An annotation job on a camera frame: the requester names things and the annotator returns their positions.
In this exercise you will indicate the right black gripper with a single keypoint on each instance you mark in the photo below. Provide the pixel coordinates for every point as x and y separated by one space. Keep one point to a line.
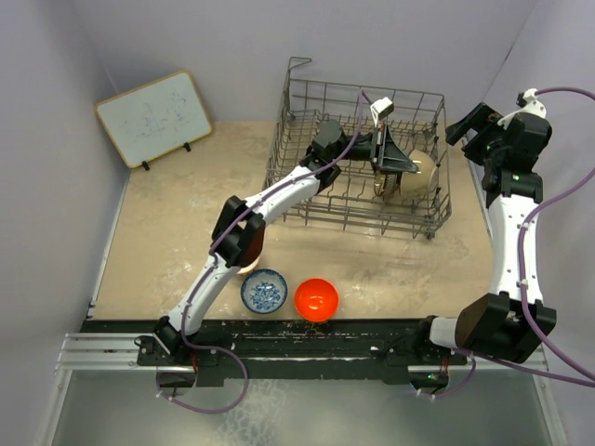
479 119

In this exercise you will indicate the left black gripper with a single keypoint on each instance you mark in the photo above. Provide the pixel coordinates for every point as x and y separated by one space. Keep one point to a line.
392 160

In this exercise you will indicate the brown rimmed cream bowl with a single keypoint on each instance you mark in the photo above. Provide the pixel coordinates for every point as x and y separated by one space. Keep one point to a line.
387 186

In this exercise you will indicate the black glossy bowl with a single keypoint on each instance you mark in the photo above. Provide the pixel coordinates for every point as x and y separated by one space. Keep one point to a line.
423 181

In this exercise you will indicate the grey wire dish rack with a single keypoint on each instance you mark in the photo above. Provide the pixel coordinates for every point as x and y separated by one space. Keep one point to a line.
416 123

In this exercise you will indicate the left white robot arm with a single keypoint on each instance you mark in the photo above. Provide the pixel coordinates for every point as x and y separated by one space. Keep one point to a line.
238 236

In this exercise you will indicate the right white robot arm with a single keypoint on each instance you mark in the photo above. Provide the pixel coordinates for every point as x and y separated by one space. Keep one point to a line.
510 320

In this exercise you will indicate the orange bowl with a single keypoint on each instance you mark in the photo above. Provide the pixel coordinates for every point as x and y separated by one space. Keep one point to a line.
316 300

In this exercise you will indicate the blue white patterned bowl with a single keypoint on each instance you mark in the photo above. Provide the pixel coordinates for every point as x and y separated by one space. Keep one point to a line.
264 291

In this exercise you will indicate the beige white bowl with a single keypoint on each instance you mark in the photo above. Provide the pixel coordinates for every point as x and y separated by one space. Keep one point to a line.
248 269

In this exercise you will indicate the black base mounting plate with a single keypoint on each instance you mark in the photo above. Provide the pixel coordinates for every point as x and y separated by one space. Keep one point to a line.
386 350

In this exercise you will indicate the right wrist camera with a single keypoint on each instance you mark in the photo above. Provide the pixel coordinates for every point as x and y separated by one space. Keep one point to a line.
528 103

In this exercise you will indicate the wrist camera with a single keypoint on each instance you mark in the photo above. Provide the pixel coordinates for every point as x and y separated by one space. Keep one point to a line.
528 103
381 109

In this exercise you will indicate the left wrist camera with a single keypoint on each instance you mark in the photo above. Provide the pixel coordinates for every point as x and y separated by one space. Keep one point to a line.
381 109

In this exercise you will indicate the small whiteboard with wood frame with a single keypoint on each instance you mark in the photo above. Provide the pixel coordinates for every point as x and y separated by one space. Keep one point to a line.
150 121

